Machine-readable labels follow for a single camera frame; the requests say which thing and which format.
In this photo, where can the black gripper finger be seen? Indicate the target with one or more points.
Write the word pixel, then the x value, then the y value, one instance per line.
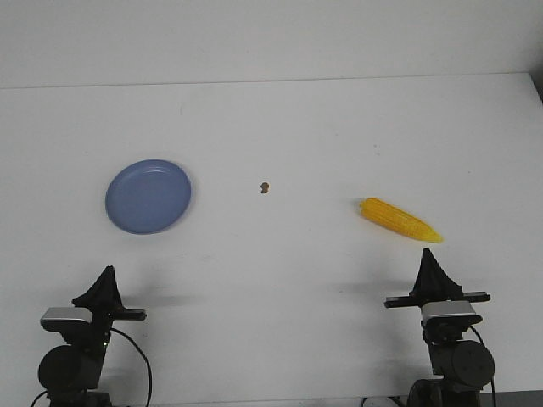
pixel 115 298
pixel 97 298
pixel 420 288
pixel 441 287

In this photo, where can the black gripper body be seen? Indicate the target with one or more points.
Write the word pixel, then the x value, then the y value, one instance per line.
pixel 97 335
pixel 443 319

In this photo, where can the yellow corn cob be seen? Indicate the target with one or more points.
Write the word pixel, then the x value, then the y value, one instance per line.
pixel 397 220

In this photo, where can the blue round plate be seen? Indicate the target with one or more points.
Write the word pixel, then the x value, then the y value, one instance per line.
pixel 148 196

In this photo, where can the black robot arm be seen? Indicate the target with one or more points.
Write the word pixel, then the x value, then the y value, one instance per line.
pixel 70 373
pixel 459 359

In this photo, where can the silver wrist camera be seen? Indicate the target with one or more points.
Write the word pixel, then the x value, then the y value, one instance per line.
pixel 65 319
pixel 442 309

